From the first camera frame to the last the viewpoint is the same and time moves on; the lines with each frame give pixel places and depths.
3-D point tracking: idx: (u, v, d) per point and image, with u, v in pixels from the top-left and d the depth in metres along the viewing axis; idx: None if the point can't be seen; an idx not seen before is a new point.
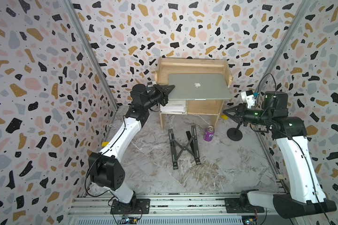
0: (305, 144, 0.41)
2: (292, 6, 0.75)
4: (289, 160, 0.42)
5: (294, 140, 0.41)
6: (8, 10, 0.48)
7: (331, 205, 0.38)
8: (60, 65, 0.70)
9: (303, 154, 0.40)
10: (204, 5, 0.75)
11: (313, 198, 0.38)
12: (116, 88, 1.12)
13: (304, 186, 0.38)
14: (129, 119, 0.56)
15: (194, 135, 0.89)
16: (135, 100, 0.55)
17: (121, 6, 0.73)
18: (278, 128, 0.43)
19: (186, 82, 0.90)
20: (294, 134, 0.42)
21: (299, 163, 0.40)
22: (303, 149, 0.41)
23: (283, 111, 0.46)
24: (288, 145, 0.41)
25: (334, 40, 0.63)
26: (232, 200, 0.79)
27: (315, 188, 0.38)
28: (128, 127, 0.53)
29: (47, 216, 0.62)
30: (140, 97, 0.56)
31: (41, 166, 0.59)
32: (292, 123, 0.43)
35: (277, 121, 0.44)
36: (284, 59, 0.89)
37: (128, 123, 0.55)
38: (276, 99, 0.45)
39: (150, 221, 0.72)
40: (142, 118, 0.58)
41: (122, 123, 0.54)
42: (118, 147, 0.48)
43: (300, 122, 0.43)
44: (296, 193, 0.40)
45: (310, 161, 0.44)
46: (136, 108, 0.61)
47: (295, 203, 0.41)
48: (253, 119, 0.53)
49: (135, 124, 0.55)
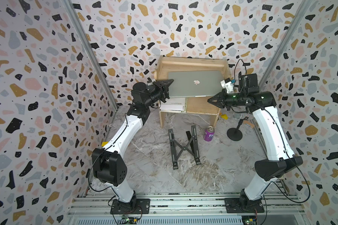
0: (275, 113, 0.48)
2: (292, 6, 0.75)
4: (264, 128, 0.49)
5: (266, 110, 0.48)
6: (8, 10, 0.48)
7: (299, 160, 0.45)
8: (60, 65, 0.70)
9: (273, 120, 0.47)
10: (204, 5, 0.75)
11: (285, 155, 0.45)
12: (116, 88, 1.12)
13: (277, 146, 0.46)
14: (131, 116, 0.58)
15: (194, 135, 0.89)
16: (136, 99, 0.57)
17: (121, 6, 0.73)
18: (252, 102, 0.50)
19: (185, 78, 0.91)
20: (265, 105, 0.48)
21: (271, 128, 0.47)
22: (273, 116, 0.48)
23: (255, 88, 0.53)
24: (261, 114, 0.48)
25: (334, 40, 0.63)
26: (232, 200, 0.79)
27: (285, 146, 0.46)
28: (130, 124, 0.55)
29: (47, 216, 0.62)
30: (141, 96, 0.56)
31: (41, 166, 0.59)
32: (265, 97, 0.49)
35: (252, 97, 0.50)
36: (284, 59, 0.89)
37: (130, 120, 0.56)
38: (248, 78, 0.53)
39: (150, 221, 0.72)
40: (143, 116, 0.59)
41: (124, 120, 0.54)
42: (120, 143, 0.49)
43: (271, 94, 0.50)
44: (272, 155, 0.47)
45: (280, 126, 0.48)
46: (137, 105, 0.62)
47: (270, 163, 0.48)
48: (233, 101, 0.60)
49: (137, 121, 0.56)
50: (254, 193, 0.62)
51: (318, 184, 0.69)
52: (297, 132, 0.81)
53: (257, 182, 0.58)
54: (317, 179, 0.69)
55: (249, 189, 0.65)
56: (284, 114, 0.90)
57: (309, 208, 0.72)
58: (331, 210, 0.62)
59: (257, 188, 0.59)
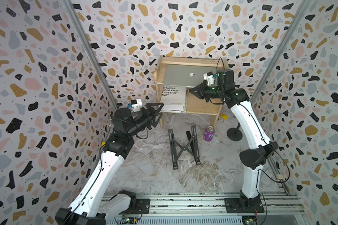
0: (249, 106, 0.54)
2: (292, 6, 0.75)
4: (241, 121, 0.55)
5: (241, 105, 0.54)
6: (8, 10, 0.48)
7: (275, 144, 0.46)
8: (60, 65, 0.70)
9: (249, 113, 0.53)
10: (204, 5, 0.75)
11: (262, 142, 0.50)
12: (116, 88, 1.12)
13: (255, 135, 0.51)
14: (107, 154, 0.47)
15: (194, 135, 0.89)
16: (117, 127, 0.46)
17: (121, 6, 0.73)
18: (228, 99, 0.55)
19: (180, 72, 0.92)
20: (241, 101, 0.54)
21: (248, 120, 0.53)
22: (248, 109, 0.54)
23: (232, 84, 0.57)
24: (238, 108, 0.54)
25: (334, 40, 0.63)
26: (232, 200, 0.79)
27: (262, 134, 0.51)
28: (106, 167, 0.44)
29: (47, 216, 0.62)
30: (123, 123, 0.47)
31: (41, 166, 0.59)
32: (239, 93, 0.55)
35: (227, 94, 0.56)
36: (284, 59, 0.89)
37: (105, 161, 0.45)
38: (225, 76, 0.57)
39: (150, 221, 0.72)
40: (125, 148, 0.49)
41: (98, 161, 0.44)
42: (91, 198, 0.39)
43: (244, 91, 0.56)
44: (251, 143, 0.53)
45: (255, 117, 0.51)
46: (118, 134, 0.51)
47: (252, 152, 0.52)
48: (211, 94, 0.65)
49: (117, 160, 0.46)
50: (248, 188, 0.64)
51: (318, 184, 0.69)
52: (297, 132, 0.81)
53: (248, 176, 0.61)
54: (317, 179, 0.69)
55: (244, 184, 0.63)
56: (284, 114, 0.90)
57: (309, 208, 0.72)
58: (331, 210, 0.62)
59: (249, 183, 0.62)
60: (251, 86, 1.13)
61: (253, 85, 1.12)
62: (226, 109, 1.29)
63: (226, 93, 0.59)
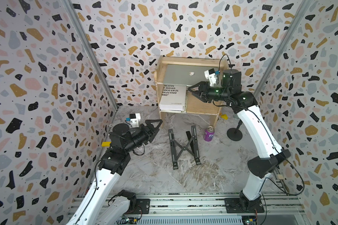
0: (258, 111, 0.50)
2: (292, 6, 0.75)
4: (250, 128, 0.50)
5: (250, 110, 0.49)
6: (8, 10, 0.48)
7: (287, 153, 0.47)
8: (61, 65, 0.70)
9: (258, 119, 0.49)
10: (204, 5, 0.75)
11: (273, 151, 0.46)
12: (116, 88, 1.12)
13: (266, 144, 0.47)
14: (102, 171, 0.46)
15: (194, 135, 0.89)
16: (114, 142, 0.46)
17: (121, 6, 0.73)
18: (236, 104, 0.51)
19: (180, 72, 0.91)
20: (248, 105, 0.50)
21: (257, 127, 0.48)
22: (257, 115, 0.49)
23: (238, 87, 0.52)
24: (246, 115, 0.49)
25: (334, 40, 0.63)
26: (232, 200, 0.79)
27: (273, 143, 0.47)
28: (101, 185, 0.44)
29: (47, 216, 0.62)
30: (120, 138, 0.48)
31: (41, 166, 0.59)
32: (246, 97, 0.51)
35: (234, 99, 0.51)
36: (284, 59, 0.89)
37: (101, 180, 0.45)
38: (232, 79, 0.51)
39: (150, 221, 0.72)
40: (121, 164, 0.48)
41: (93, 180, 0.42)
42: (85, 221, 0.39)
43: (251, 94, 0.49)
44: (261, 152, 0.49)
45: (265, 124, 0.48)
46: (115, 150, 0.51)
47: (263, 162, 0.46)
48: (215, 96, 0.59)
49: (113, 176, 0.46)
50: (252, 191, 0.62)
51: (318, 184, 0.69)
52: (297, 132, 0.81)
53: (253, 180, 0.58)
54: (317, 179, 0.69)
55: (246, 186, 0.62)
56: (284, 114, 0.90)
57: (309, 208, 0.72)
58: (331, 210, 0.62)
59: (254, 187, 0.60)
60: (251, 86, 1.13)
61: (253, 85, 1.12)
62: (226, 109, 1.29)
63: (232, 98, 0.52)
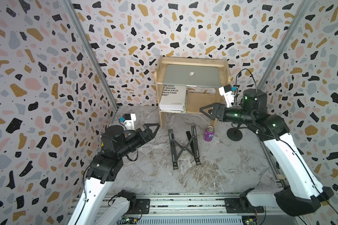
0: (290, 140, 0.42)
2: (292, 6, 0.75)
4: (284, 161, 0.42)
5: (282, 140, 0.41)
6: (8, 10, 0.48)
7: (329, 192, 0.39)
8: (61, 65, 0.70)
9: (293, 151, 0.41)
10: (204, 5, 0.75)
11: (315, 191, 0.38)
12: (116, 88, 1.12)
13: (305, 183, 0.39)
14: (91, 182, 0.42)
15: (194, 135, 0.89)
16: (107, 146, 0.43)
17: (121, 6, 0.73)
18: (264, 131, 0.42)
19: (179, 72, 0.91)
20: (279, 133, 0.42)
21: (293, 161, 0.40)
22: (291, 146, 0.41)
23: (263, 109, 0.44)
24: (279, 146, 0.41)
25: (334, 40, 0.63)
26: (232, 200, 0.79)
27: (312, 180, 0.39)
28: (90, 197, 0.40)
29: (47, 216, 0.62)
30: (113, 142, 0.44)
31: (41, 166, 0.59)
32: (276, 123, 0.43)
35: (261, 124, 0.43)
36: (284, 59, 0.89)
37: (90, 191, 0.41)
38: (257, 102, 0.44)
39: (150, 221, 0.72)
40: (112, 170, 0.44)
41: (82, 191, 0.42)
42: None
43: (280, 118, 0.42)
44: (297, 190, 0.41)
45: (300, 156, 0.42)
46: (106, 155, 0.47)
47: (301, 203, 0.39)
48: (234, 119, 0.52)
49: (103, 187, 0.41)
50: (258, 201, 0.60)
51: None
52: (297, 132, 0.81)
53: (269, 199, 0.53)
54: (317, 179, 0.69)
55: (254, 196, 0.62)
56: (284, 114, 0.90)
57: None
58: (331, 210, 0.62)
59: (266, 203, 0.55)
60: (251, 86, 1.13)
61: (253, 85, 1.12)
62: None
63: (258, 124, 0.44)
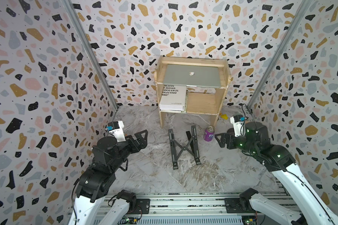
0: (298, 170, 0.43)
2: (292, 6, 0.75)
4: (294, 192, 0.42)
5: (288, 171, 0.43)
6: (8, 10, 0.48)
7: None
8: (61, 65, 0.70)
9: (301, 182, 0.42)
10: (204, 5, 0.75)
11: None
12: (116, 88, 1.12)
13: (319, 215, 0.38)
14: (80, 201, 0.39)
15: (194, 135, 0.89)
16: (98, 158, 0.41)
17: (121, 6, 0.73)
18: (269, 162, 0.45)
19: (180, 73, 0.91)
20: (286, 164, 0.44)
21: (302, 192, 0.41)
22: (299, 176, 0.42)
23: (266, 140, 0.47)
24: (286, 176, 0.42)
25: (334, 40, 0.63)
26: (232, 200, 0.79)
27: (329, 214, 0.39)
28: (81, 216, 0.38)
29: (47, 216, 0.62)
30: (104, 154, 0.41)
31: (41, 166, 0.59)
32: (280, 154, 0.45)
35: (266, 156, 0.46)
36: (284, 59, 0.89)
37: (80, 210, 0.39)
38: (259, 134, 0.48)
39: (150, 221, 0.72)
40: (103, 185, 0.40)
41: (72, 210, 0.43)
42: None
43: (284, 149, 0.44)
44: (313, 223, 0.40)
45: (310, 187, 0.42)
46: (97, 168, 0.45)
47: None
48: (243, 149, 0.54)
49: (93, 206, 0.39)
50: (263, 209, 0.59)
51: (318, 184, 0.69)
52: (297, 132, 0.81)
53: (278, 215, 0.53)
54: (317, 179, 0.69)
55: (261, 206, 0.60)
56: (284, 114, 0.90)
57: None
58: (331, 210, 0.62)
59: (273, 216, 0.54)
60: (251, 86, 1.13)
61: (253, 85, 1.12)
62: (226, 109, 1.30)
63: (264, 155, 0.47)
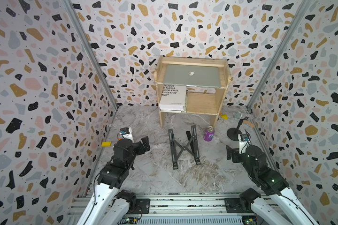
0: (295, 196, 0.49)
2: (292, 6, 0.75)
4: (293, 217, 0.46)
5: (282, 194, 0.48)
6: (8, 10, 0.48)
7: None
8: (60, 65, 0.70)
9: (296, 205, 0.46)
10: (204, 5, 0.75)
11: None
12: (116, 88, 1.12)
13: None
14: (101, 188, 0.47)
15: (194, 135, 0.89)
16: (117, 155, 0.51)
17: (121, 6, 0.73)
18: (265, 186, 0.50)
19: (180, 72, 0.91)
20: (280, 188, 0.49)
21: (296, 213, 0.45)
22: (295, 201, 0.47)
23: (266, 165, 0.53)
24: (280, 198, 0.48)
25: (334, 40, 0.63)
26: (232, 200, 0.79)
27: None
28: (99, 200, 0.45)
29: (47, 216, 0.62)
30: (123, 151, 0.51)
31: (41, 165, 0.59)
32: (274, 179, 0.51)
35: (262, 180, 0.52)
36: (284, 59, 0.89)
37: (99, 195, 0.46)
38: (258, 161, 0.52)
39: (150, 221, 0.72)
40: (119, 178, 0.49)
41: (91, 196, 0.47)
42: None
43: (279, 175, 0.52)
44: None
45: (306, 212, 0.45)
46: (115, 164, 0.54)
47: None
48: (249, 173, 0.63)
49: (111, 191, 0.46)
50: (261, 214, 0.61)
51: (318, 184, 0.69)
52: (297, 132, 0.81)
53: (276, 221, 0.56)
54: (317, 179, 0.69)
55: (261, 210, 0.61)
56: (284, 114, 0.90)
57: (309, 208, 0.72)
58: (331, 210, 0.62)
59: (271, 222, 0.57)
60: (251, 86, 1.13)
61: (253, 85, 1.12)
62: (226, 109, 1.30)
63: (260, 180, 0.52)
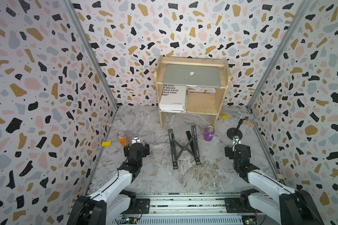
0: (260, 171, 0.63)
2: (292, 6, 0.75)
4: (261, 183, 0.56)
5: (252, 170, 0.64)
6: (8, 10, 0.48)
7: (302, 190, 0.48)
8: (60, 65, 0.70)
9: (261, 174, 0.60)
10: (204, 5, 0.75)
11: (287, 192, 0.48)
12: (116, 88, 1.12)
13: (276, 188, 0.50)
14: (122, 171, 0.60)
15: (194, 135, 0.89)
16: (132, 155, 0.65)
17: (121, 6, 0.73)
18: (243, 174, 0.66)
19: (179, 72, 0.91)
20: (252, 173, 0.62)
21: (263, 179, 0.57)
22: (260, 172, 0.62)
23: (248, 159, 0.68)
24: (251, 174, 0.62)
25: (334, 40, 0.63)
26: (232, 200, 0.79)
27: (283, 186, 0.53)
28: (120, 177, 0.57)
29: (47, 216, 0.62)
30: (137, 152, 0.65)
31: (41, 165, 0.59)
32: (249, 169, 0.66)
35: (241, 169, 0.68)
36: (284, 59, 0.89)
37: (120, 174, 0.59)
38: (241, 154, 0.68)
39: (150, 221, 0.72)
40: (134, 173, 0.62)
41: (116, 174, 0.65)
42: (108, 192, 0.48)
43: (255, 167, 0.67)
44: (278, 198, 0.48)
45: (269, 176, 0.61)
46: (129, 163, 0.67)
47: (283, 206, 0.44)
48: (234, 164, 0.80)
49: (129, 176, 0.59)
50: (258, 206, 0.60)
51: (318, 184, 0.69)
52: (297, 132, 0.81)
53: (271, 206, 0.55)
54: (316, 178, 0.70)
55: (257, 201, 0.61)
56: (284, 114, 0.90)
57: None
58: (331, 210, 0.62)
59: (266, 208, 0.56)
60: (251, 86, 1.13)
61: (253, 85, 1.12)
62: (226, 109, 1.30)
63: (240, 169, 0.68)
